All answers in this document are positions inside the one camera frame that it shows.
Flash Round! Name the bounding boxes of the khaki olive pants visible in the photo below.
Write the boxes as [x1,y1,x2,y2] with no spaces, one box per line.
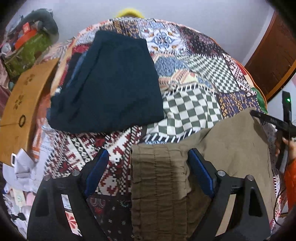
[131,109,275,240]

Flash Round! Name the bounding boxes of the person right hand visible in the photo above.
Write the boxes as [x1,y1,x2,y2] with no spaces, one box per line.
[275,138,296,164]

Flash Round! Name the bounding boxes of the brown wooden door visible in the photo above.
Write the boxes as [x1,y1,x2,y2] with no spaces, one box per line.
[245,12,295,101]

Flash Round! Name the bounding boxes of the patchwork patterned bedsheet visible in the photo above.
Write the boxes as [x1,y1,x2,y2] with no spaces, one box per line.
[30,17,290,241]

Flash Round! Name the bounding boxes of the brown cardboard box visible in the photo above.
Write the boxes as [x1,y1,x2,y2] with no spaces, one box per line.
[1,58,59,165]

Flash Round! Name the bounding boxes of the folded dark navy pants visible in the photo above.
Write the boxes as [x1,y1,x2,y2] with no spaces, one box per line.
[48,31,164,133]

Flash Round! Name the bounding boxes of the green fabric storage bag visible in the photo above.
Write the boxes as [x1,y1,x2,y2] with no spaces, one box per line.
[3,32,52,79]

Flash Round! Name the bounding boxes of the orange box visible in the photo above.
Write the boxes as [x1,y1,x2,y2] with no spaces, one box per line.
[15,29,38,50]

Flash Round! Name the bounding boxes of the yellow round object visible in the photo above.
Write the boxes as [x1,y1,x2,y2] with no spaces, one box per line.
[116,8,144,19]

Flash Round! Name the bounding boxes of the grey plush toy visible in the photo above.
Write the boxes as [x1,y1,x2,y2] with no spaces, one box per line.
[15,9,59,43]

